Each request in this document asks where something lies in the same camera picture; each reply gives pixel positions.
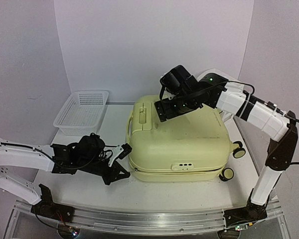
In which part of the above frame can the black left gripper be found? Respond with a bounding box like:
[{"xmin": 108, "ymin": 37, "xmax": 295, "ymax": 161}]
[{"xmin": 78, "ymin": 158, "xmax": 130, "ymax": 186}]

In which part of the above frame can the pale green hard-shell suitcase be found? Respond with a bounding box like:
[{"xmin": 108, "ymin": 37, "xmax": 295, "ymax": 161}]
[{"xmin": 126, "ymin": 95, "xmax": 246, "ymax": 182}]

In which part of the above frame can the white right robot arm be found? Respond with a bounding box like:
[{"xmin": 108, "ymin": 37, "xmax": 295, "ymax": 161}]
[{"xmin": 155, "ymin": 69, "xmax": 299, "ymax": 222}]

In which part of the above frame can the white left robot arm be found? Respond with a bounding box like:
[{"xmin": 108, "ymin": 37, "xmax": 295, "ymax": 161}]
[{"xmin": 0, "ymin": 131, "xmax": 133, "ymax": 215}]

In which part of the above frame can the white plastic drawer organizer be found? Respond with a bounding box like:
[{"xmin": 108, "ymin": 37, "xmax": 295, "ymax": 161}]
[{"xmin": 198, "ymin": 68, "xmax": 250, "ymax": 118}]

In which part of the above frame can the white perforated plastic basket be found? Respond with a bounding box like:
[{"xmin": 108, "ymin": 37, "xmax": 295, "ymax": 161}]
[{"xmin": 53, "ymin": 90, "xmax": 109, "ymax": 136}]

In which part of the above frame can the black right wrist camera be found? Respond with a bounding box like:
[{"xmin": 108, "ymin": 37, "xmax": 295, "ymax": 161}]
[{"xmin": 160, "ymin": 65, "xmax": 198, "ymax": 96}]

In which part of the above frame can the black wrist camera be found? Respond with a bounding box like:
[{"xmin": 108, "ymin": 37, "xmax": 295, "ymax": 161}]
[
  {"xmin": 160, "ymin": 65, "xmax": 198, "ymax": 96},
  {"xmin": 74, "ymin": 133, "xmax": 105, "ymax": 160}
]

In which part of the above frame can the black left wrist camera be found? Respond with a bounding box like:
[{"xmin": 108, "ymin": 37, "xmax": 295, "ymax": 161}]
[{"xmin": 74, "ymin": 133, "xmax": 105, "ymax": 160}]

